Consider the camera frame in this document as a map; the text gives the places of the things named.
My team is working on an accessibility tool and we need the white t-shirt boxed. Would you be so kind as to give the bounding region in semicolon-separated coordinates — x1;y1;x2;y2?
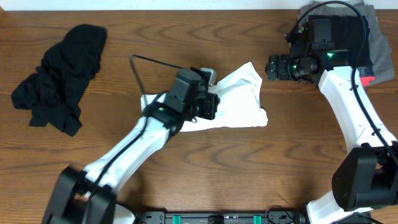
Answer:
140;61;269;133

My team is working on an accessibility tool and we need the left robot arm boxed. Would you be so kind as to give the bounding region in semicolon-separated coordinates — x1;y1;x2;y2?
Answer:
42;68;220;224

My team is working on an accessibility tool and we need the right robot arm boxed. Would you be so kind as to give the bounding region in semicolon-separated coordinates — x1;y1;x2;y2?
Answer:
265;16;397;223

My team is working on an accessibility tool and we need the folded black shorts orange hem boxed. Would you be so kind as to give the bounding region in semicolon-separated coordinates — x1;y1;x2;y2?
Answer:
302;15;374;85

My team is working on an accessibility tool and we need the folded grey garment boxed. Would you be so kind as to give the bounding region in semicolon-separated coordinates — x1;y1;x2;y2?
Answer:
299;1;394;86

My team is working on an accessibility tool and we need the black crumpled garment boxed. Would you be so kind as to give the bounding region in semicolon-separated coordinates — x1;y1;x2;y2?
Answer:
11;24;107;137

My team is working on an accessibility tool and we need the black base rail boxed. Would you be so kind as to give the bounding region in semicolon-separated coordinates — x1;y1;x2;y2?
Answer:
134;208;309;224

